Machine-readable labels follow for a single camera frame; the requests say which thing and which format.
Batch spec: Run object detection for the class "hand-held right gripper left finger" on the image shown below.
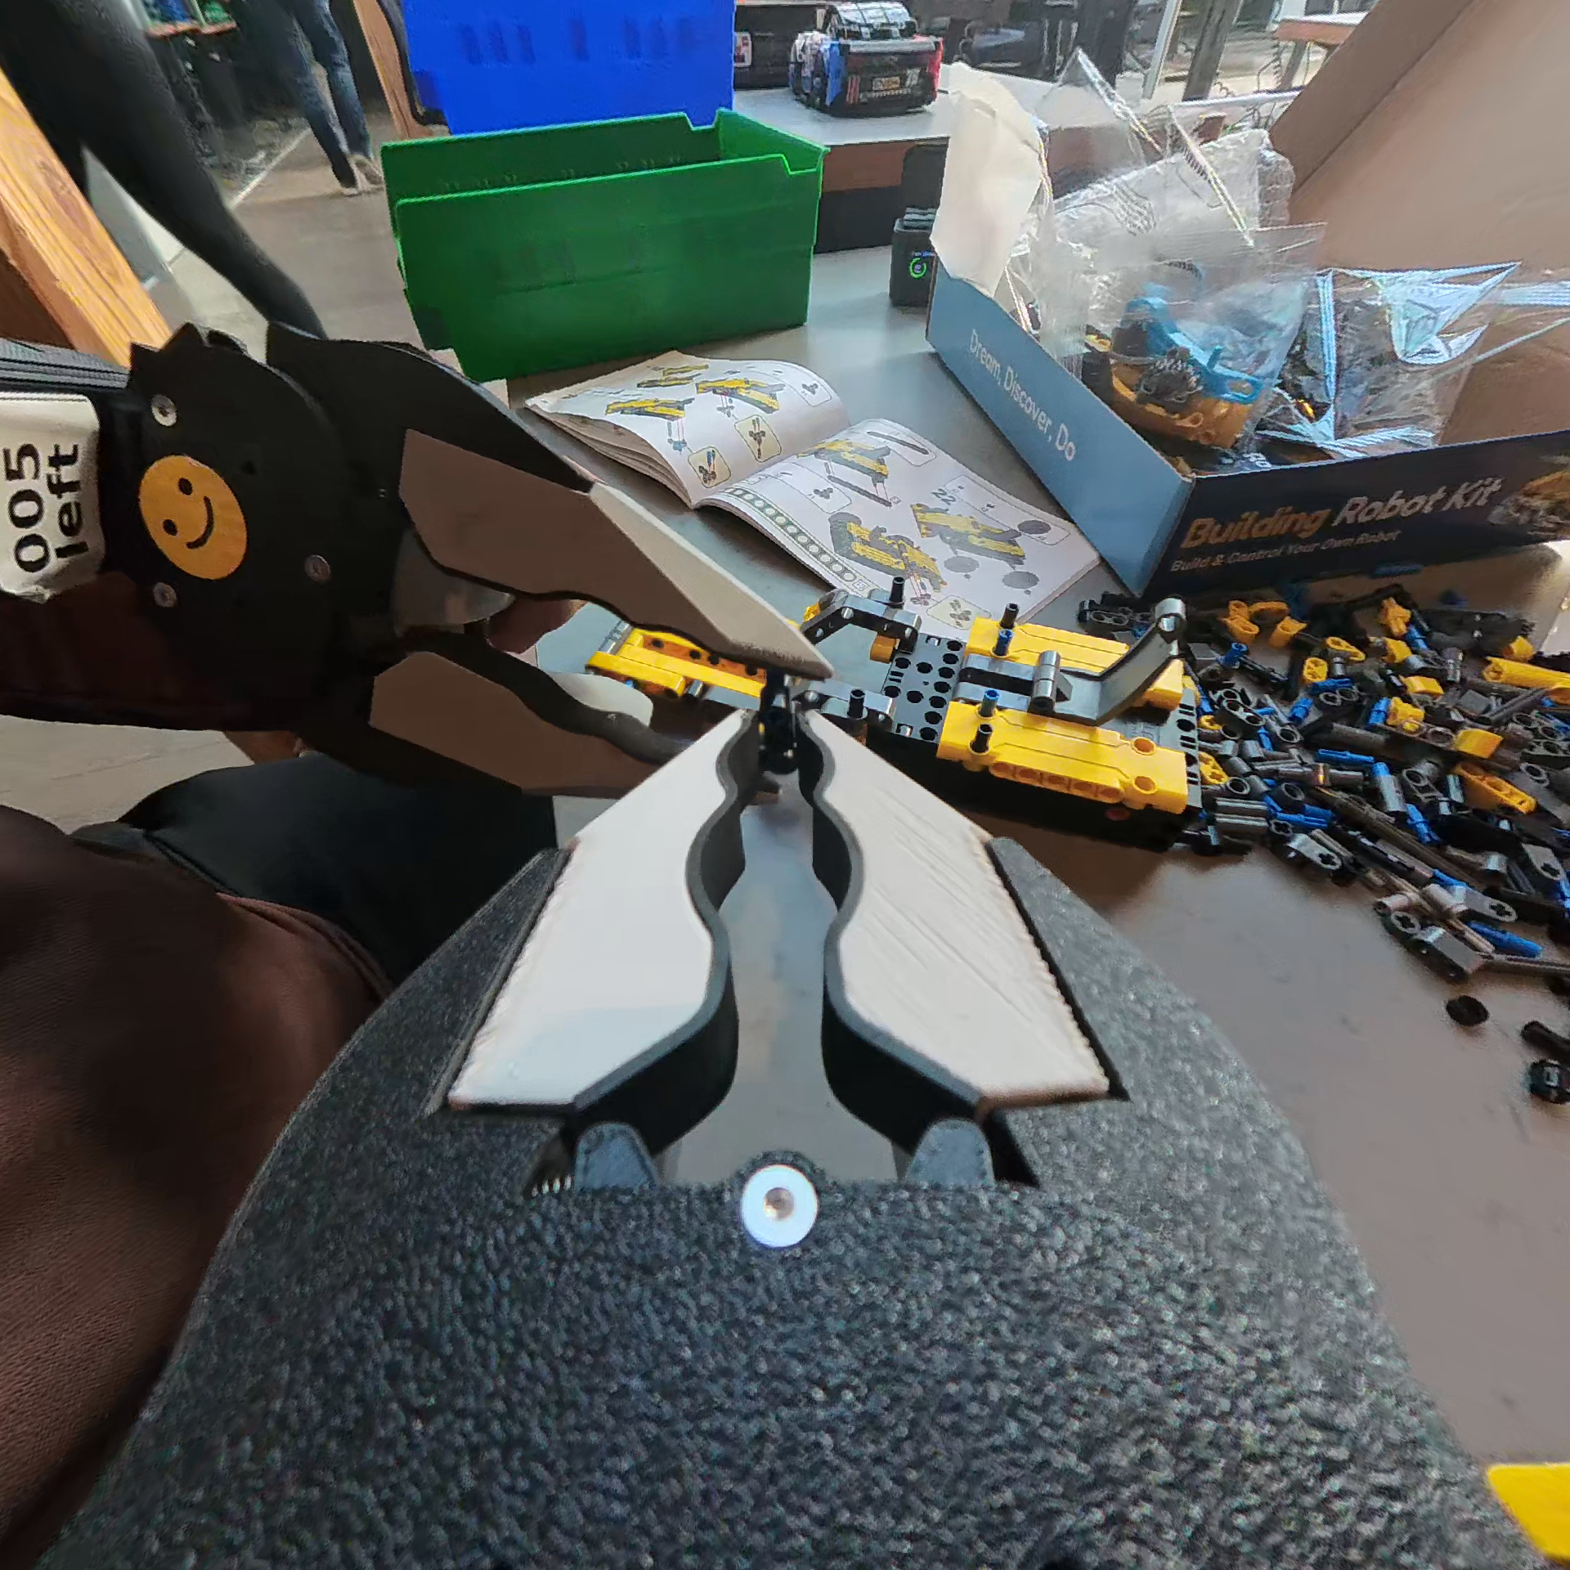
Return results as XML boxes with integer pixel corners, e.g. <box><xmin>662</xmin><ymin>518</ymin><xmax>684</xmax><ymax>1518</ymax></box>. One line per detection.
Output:
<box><xmin>445</xmin><ymin>709</ymin><xmax>759</xmax><ymax>1157</ymax></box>

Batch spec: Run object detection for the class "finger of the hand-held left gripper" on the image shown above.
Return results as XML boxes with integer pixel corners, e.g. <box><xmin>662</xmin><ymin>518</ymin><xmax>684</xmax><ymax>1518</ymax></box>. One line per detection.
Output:
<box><xmin>396</xmin><ymin>430</ymin><xmax>838</xmax><ymax>685</ymax></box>
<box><xmin>368</xmin><ymin>636</ymin><xmax>692</xmax><ymax>799</ymax></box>

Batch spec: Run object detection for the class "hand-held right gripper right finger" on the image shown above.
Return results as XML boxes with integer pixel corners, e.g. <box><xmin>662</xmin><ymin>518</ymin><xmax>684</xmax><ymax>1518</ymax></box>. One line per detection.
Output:
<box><xmin>793</xmin><ymin>709</ymin><xmax>1114</xmax><ymax>1157</ymax></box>

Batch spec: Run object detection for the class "black connector with blue pin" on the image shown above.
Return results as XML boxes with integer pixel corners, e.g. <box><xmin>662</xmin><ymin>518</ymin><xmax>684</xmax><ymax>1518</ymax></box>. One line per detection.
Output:
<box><xmin>752</xmin><ymin>666</ymin><xmax>802</xmax><ymax>778</ymax></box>

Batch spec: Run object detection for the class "grey desk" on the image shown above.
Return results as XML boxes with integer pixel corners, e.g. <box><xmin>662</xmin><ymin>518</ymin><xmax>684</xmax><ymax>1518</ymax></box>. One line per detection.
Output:
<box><xmin>490</xmin><ymin>240</ymin><xmax>1570</xmax><ymax>1473</ymax></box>

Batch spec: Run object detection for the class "open instruction booklet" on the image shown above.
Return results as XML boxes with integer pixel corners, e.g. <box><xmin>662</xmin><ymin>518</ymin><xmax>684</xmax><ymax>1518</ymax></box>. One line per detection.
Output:
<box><xmin>527</xmin><ymin>350</ymin><xmax>1101</xmax><ymax>623</ymax></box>

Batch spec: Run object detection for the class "yellow black brick vehicle model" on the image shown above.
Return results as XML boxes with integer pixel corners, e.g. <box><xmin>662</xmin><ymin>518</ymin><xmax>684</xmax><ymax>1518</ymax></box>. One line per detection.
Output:
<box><xmin>587</xmin><ymin>576</ymin><xmax>1209</xmax><ymax>849</ymax></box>

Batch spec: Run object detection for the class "green plastic bin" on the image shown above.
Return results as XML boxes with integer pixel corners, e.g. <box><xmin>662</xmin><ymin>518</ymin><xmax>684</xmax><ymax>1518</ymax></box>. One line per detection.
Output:
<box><xmin>380</xmin><ymin>109</ymin><xmax>826</xmax><ymax>386</ymax></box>

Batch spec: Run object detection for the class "wooden board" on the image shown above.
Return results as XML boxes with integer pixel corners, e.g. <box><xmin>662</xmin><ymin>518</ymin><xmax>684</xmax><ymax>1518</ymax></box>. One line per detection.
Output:
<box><xmin>0</xmin><ymin>73</ymin><xmax>174</xmax><ymax>371</ymax></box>

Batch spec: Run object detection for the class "black device green display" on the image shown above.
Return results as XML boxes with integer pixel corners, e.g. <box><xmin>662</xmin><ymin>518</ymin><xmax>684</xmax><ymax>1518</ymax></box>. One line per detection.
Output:
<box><xmin>890</xmin><ymin>210</ymin><xmax>944</xmax><ymax>309</ymax></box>

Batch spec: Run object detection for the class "blue plastic crate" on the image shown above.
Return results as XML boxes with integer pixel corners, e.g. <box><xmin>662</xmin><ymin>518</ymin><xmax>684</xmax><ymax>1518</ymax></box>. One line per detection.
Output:
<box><xmin>398</xmin><ymin>0</ymin><xmax>738</xmax><ymax>137</ymax></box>

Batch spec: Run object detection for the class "pile of blue grey brick parts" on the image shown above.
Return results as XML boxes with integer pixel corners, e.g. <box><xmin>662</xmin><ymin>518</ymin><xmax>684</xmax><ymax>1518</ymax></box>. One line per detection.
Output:
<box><xmin>1079</xmin><ymin>587</ymin><xmax>1570</xmax><ymax>1107</ymax></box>

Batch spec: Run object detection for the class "person's brown sweater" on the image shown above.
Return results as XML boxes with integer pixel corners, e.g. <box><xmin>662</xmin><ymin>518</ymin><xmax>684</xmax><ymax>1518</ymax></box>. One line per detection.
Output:
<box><xmin>0</xmin><ymin>804</ymin><xmax>396</xmax><ymax>1570</ymax></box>

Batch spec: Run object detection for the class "white paper bag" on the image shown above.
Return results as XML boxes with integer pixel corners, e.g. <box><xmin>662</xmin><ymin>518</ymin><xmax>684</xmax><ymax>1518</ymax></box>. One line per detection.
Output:
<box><xmin>938</xmin><ymin>64</ymin><xmax>1056</xmax><ymax>309</ymax></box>

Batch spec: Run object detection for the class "toy truck model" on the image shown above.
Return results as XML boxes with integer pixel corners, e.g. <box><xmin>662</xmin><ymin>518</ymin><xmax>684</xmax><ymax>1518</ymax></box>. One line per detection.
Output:
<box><xmin>789</xmin><ymin>0</ymin><xmax>946</xmax><ymax>118</ymax></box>

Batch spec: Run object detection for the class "blue cardboard kit box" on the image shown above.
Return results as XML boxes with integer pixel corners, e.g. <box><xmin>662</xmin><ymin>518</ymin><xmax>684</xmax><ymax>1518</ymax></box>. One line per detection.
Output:
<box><xmin>925</xmin><ymin>0</ymin><xmax>1570</xmax><ymax>599</ymax></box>

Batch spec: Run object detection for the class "clear plastic parts bag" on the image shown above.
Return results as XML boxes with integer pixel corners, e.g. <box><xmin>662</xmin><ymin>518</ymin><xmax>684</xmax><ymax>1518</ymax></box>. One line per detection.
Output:
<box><xmin>1264</xmin><ymin>264</ymin><xmax>1570</xmax><ymax>466</ymax></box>

